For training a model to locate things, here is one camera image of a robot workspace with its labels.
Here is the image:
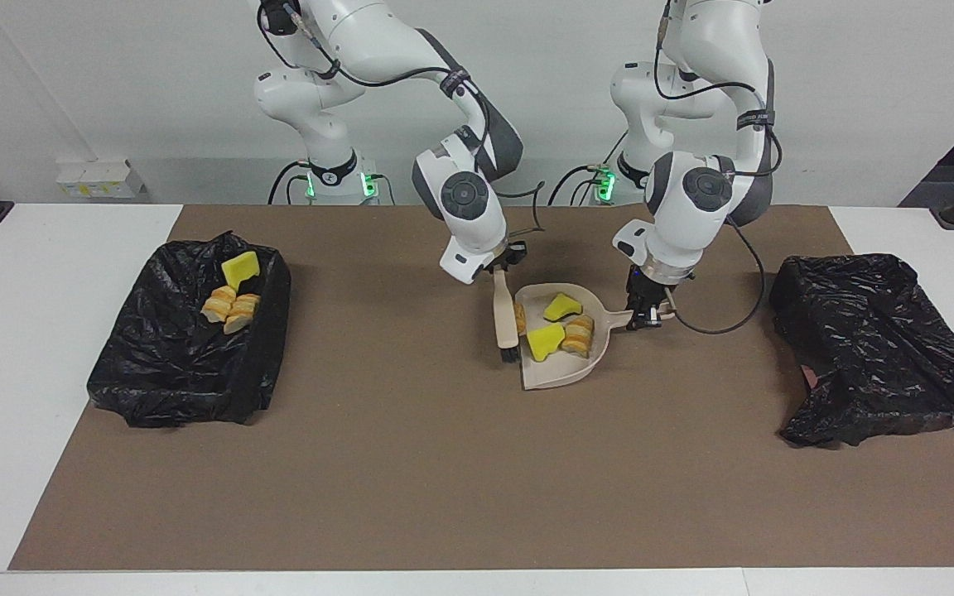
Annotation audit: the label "small yellow sponge piece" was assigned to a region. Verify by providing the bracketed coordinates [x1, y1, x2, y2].
[543, 293, 584, 324]

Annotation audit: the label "torn bread piece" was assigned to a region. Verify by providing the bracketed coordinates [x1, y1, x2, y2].
[200, 286, 238, 324]
[223, 293, 262, 334]

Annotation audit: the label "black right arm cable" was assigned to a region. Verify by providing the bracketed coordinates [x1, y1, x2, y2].
[257, 0, 546, 243]

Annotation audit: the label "black base cable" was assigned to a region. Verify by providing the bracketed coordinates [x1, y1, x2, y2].
[267, 160, 316, 205]
[547, 164, 610, 205]

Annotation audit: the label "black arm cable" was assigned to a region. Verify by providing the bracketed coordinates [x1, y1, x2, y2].
[655, 0, 784, 336]
[257, 0, 546, 243]

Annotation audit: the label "white socket box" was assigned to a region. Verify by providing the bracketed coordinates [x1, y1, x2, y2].
[56, 160, 147, 199]

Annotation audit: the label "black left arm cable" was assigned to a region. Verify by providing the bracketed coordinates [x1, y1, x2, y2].
[655, 0, 784, 336]

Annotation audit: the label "black plastic bin bag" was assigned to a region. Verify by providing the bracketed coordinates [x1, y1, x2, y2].
[768, 253, 954, 449]
[86, 231, 292, 429]

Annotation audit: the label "beige brush black bristles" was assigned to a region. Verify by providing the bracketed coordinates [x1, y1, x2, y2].
[491, 269, 521, 365]

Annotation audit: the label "yellow green sponge piece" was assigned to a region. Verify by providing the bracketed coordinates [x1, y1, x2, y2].
[527, 323, 567, 363]

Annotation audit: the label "beige plastic dustpan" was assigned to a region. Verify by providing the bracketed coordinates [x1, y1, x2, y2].
[515, 283, 677, 391]

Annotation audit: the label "yellow sponge block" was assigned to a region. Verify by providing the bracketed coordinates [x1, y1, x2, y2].
[221, 250, 261, 291]

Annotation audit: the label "striped croissant piece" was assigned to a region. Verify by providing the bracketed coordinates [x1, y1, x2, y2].
[560, 315, 595, 358]

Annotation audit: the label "brown table mat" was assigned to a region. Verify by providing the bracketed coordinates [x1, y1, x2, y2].
[9, 204, 954, 572]

